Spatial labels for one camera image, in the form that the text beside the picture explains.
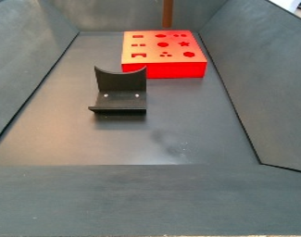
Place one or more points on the brown oval peg rod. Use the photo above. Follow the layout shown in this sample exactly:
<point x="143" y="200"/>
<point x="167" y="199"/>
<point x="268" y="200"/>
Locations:
<point x="168" y="10"/>

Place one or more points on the red shape-sorting board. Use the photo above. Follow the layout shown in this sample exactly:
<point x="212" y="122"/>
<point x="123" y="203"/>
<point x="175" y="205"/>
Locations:
<point x="169" y="54"/>

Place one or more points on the black curved holder stand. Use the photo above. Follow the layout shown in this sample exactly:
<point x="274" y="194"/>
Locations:
<point x="121" y="92"/>

